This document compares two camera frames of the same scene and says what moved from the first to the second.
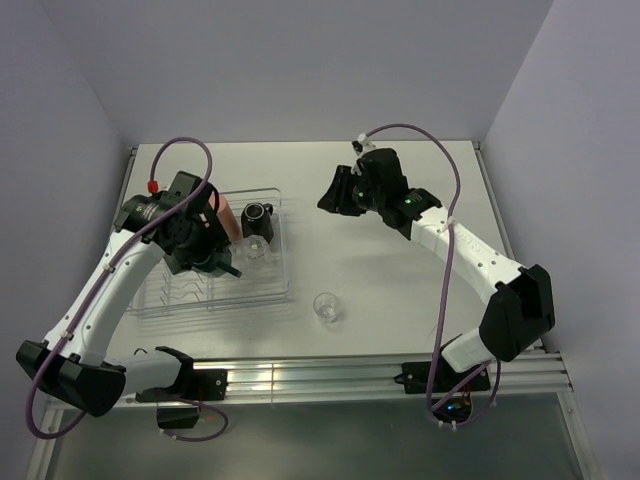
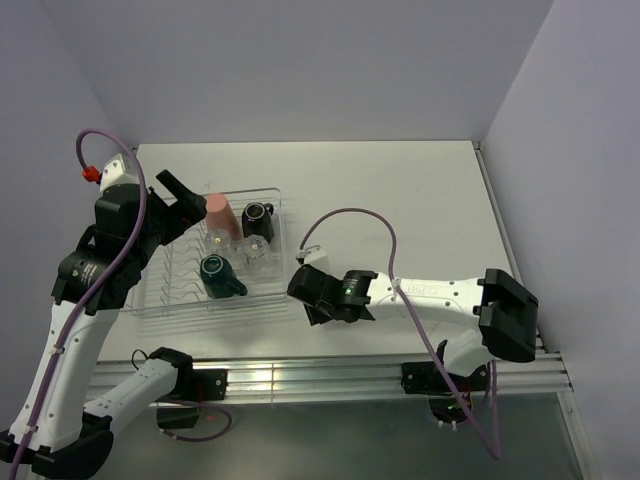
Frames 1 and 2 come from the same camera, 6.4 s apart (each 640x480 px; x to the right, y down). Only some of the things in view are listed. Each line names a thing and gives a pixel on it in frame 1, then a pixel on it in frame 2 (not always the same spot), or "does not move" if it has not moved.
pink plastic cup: (226, 216) does not move
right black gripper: (336, 198) → (315, 316)
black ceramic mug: (256, 220) does not move
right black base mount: (414, 377) does not move
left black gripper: (213, 239) → (183, 213)
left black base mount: (200, 384) does not move
